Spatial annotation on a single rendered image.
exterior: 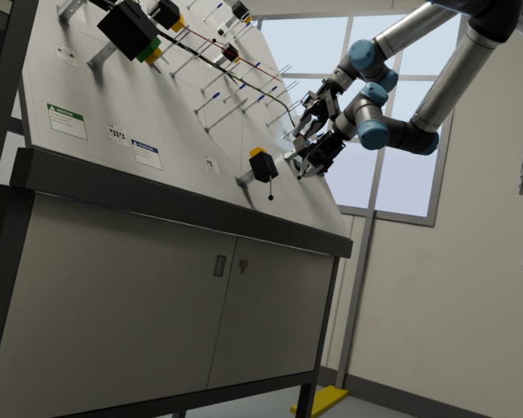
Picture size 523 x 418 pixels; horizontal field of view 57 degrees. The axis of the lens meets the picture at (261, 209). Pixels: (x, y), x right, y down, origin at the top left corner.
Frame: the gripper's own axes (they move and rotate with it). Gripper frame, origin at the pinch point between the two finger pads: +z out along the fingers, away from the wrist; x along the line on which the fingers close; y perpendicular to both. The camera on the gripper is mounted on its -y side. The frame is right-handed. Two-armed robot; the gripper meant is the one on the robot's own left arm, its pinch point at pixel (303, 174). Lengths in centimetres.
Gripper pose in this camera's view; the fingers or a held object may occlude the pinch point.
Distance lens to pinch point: 152.2
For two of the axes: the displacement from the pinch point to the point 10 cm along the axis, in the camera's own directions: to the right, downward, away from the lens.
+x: -7.2, -6.9, 0.8
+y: 4.9, -4.2, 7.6
